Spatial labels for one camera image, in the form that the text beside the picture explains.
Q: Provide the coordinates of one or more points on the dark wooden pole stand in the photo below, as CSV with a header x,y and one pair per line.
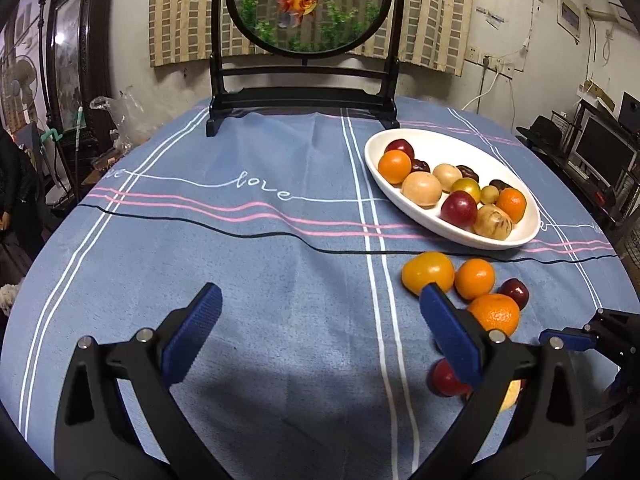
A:
x,y
45,20

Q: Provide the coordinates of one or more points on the white wall power strip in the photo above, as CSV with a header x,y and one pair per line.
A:
x,y
492,62

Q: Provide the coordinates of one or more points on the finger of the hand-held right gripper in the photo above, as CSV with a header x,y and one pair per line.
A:
x,y
565,339

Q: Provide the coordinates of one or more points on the dark purple fruit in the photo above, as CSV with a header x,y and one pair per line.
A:
x,y
420,165

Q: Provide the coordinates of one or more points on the large orange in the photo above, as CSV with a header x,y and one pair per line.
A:
x,y
495,315

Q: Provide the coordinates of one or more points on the yellow tomato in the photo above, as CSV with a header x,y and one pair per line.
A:
x,y
465,187

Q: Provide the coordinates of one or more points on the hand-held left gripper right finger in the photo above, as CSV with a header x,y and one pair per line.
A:
x,y
452,332

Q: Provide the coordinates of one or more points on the pale yellow round fruit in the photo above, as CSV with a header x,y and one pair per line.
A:
x,y
511,396

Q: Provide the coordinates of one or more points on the black speaker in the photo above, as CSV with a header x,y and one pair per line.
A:
x,y
629,110

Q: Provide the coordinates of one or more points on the round goldfish table screen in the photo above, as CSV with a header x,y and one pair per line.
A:
x,y
305,5

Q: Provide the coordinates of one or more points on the dark wooden framed picture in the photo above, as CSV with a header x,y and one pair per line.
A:
x,y
75,60

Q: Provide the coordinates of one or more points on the small yellow fruit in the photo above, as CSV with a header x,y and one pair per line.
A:
x,y
488,194

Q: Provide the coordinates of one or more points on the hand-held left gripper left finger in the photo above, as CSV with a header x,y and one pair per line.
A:
x,y
192,335

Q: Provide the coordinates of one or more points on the clear plastic bag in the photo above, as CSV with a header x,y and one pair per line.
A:
x,y
120,110

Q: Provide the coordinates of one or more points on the white wall box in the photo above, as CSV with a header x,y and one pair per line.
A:
x,y
568,15

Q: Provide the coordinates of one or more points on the dark brown plum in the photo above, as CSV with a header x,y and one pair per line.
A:
x,y
498,185

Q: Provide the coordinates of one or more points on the white oval plate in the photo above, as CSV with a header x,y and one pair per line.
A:
x,y
450,147

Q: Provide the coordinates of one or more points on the dark red plum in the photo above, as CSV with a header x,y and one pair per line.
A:
x,y
513,293
467,172

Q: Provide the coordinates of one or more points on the white fluffy object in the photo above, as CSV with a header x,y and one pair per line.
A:
x,y
7,299

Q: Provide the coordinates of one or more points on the red tomato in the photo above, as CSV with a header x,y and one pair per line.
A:
x,y
444,379

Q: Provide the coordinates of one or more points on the beige round fruit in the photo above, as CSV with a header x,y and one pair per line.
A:
x,y
446,176
421,189

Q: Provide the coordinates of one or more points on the small orange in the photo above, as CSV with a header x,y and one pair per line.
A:
x,y
511,204

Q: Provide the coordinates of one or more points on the blue striped tablecloth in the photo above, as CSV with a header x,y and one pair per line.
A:
x,y
225,260

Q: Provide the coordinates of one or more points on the black hat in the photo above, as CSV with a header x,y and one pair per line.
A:
x,y
542,132

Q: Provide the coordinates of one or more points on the yellow-orange persimmon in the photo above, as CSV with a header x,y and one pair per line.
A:
x,y
428,273

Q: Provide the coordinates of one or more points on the tan speckled fruit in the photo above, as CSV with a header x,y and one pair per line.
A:
x,y
492,221

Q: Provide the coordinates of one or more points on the standing fan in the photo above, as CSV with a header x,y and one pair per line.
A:
x,y
20,80

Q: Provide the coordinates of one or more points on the computer monitor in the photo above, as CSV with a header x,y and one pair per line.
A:
x,y
602,147

